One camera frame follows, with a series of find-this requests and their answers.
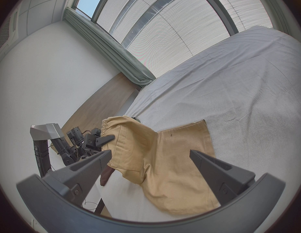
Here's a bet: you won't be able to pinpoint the grey-green curtain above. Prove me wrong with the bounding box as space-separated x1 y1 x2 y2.
64 7 156 85
256 0 293 37

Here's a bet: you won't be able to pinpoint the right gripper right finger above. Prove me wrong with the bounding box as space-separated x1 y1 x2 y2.
189 150 256 206

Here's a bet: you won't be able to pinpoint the brown shorts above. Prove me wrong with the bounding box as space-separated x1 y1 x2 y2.
99 166 114 187

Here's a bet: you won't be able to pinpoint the tan shorts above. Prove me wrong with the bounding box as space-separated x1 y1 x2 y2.
101 116 221 215

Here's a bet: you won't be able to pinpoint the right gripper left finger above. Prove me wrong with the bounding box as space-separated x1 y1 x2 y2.
44 150 112 207

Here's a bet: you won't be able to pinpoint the white ceiling air conditioner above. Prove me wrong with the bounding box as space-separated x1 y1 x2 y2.
0 9 20 56

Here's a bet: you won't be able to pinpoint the bed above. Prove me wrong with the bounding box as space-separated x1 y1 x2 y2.
50 25 301 224

